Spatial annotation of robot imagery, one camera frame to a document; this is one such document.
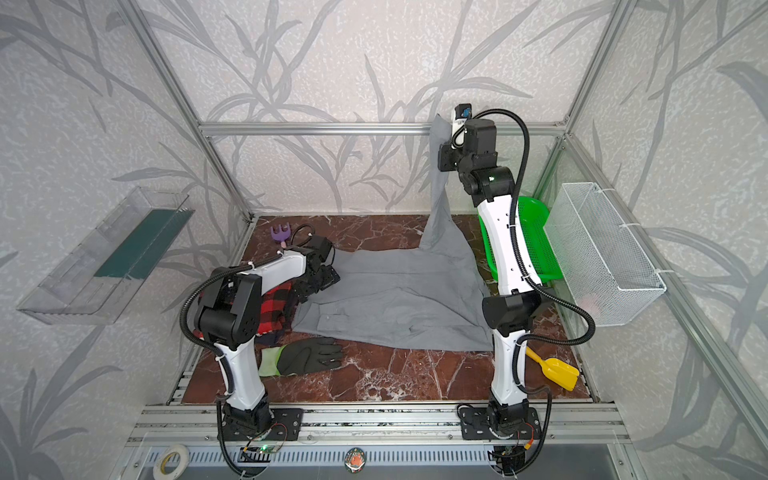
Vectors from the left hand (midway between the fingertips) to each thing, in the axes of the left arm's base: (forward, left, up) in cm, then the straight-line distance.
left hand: (328, 277), depth 99 cm
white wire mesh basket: (-20, -67, +34) cm, 78 cm away
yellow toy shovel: (-29, -69, -1) cm, 75 cm away
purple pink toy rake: (+20, +22, -2) cm, 29 cm away
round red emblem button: (-49, -14, -1) cm, 51 cm away
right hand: (+17, -36, +43) cm, 59 cm away
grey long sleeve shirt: (-7, -35, -1) cm, 35 cm away
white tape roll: (-52, +26, -1) cm, 58 cm away
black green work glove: (-25, +2, -1) cm, 25 cm away
